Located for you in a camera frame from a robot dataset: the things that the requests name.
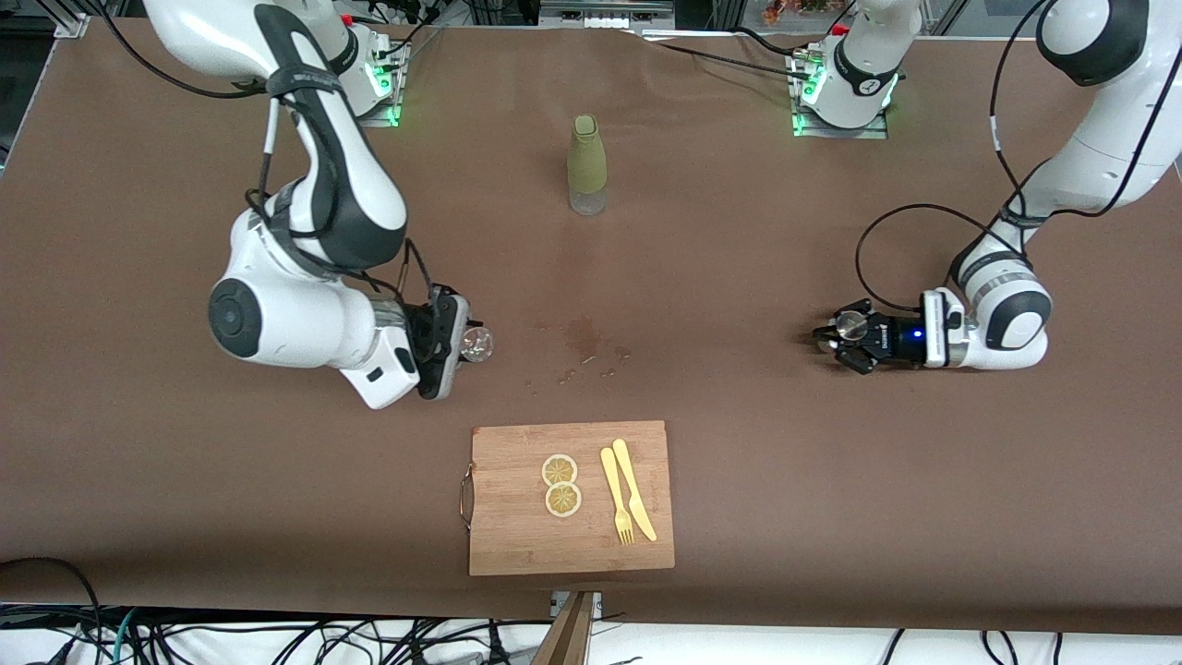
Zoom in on spilled liquid drops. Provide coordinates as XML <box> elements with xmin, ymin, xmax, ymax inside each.
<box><xmin>525</xmin><ymin>316</ymin><xmax>634</xmax><ymax>389</ymax></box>

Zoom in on wooden cutting board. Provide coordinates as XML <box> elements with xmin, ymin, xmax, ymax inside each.
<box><xmin>459</xmin><ymin>420</ymin><xmax>676</xmax><ymax>577</ymax></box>

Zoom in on yellow plastic fork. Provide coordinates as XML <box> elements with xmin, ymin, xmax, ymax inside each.
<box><xmin>600</xmin><ymin>447</ymin><xmax>636</xmax><ymax>547</ymax></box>

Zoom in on green sleeved glass bottle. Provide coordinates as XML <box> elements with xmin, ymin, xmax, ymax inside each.
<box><xmin>566</xmin><ymin>114</ymin><xmax>609</xmax><ymax>218</ymax></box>

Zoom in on yellow plastic knife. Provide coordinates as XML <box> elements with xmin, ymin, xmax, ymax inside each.
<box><xmin>611</xmin><ymin>438</ymin><xmax>658</xmax><ymax>543</ymax></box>

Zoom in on orange item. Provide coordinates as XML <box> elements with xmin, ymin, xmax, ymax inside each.
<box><xmin>765</xmin><ymin>0</ymin><xmax>837</xmax><ymax>26</ymax></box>

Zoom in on wooden beam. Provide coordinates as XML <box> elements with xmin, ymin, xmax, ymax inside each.
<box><xmin>531</xmin><ymin>591</ymin><xmax>597</xmax><ymax>665</ymax></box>

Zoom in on grey equipment rack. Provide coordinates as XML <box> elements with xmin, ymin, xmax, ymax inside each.
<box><xmin>538</xmin><ymin>0</ymin><xmax>677</xmax><ymax>30</ymax></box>

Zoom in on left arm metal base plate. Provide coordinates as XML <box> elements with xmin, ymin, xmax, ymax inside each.
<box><xmin>792</xmin><ymin>46</ymin><xmax>889</xmax><ymax>139</ymax></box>

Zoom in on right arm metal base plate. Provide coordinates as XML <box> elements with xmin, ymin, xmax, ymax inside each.
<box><xmin>356</xmin><ymin>37</ymin><xmax>403</xmax><ymax>128</ymax></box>

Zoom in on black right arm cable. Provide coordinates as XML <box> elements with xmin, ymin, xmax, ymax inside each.
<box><xmin>92</xmin><ymin>0</ymin><xmax>435</xmax><ymax>310</ymax></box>

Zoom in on black table cable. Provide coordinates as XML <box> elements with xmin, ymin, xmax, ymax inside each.
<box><xmin>356</xmin><ymin>7</ymin><xmax>444</xmax><ymax>66</ymax></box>
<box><xmin>637</xmin><ymin>32</ymin><xmax>814</xmax><ymax>82</ymax></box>

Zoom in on grey metal bracket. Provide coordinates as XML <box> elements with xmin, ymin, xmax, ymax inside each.
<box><xmin>551</xmin><ymin>591</ymin><xmax>604</xmax><ymax>622</ymax></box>

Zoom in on aluminium frame profile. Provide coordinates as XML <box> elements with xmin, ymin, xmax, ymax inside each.
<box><xmin>51</xmin><ymin>0</ymin><xmax>93</xmax><ymax>40</ymax></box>

